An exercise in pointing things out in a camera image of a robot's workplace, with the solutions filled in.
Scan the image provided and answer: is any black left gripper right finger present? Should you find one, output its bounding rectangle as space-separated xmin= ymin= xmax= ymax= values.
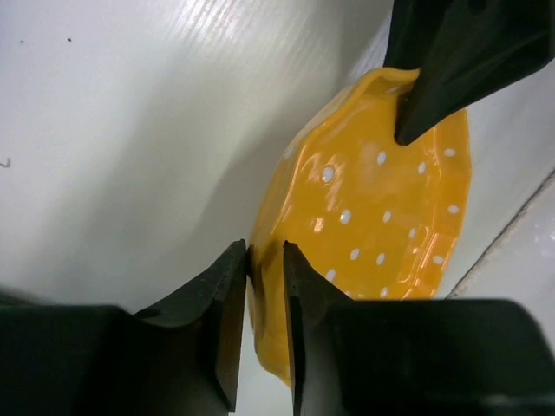
xmin=284 ymin=243 xmax=554 ymax=415

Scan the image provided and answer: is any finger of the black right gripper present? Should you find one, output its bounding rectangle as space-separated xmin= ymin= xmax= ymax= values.
xmin=384 ymin=0 xmax=554 ymax=146

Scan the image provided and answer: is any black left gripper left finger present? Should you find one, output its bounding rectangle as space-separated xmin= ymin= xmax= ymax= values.
xmin=1 ymin=240 xmax=246 ymax=415

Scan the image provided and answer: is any yellow polka dot plate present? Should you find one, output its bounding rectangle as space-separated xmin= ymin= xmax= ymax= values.
xmin=247 ymin=68 xmax=472 ymax=382

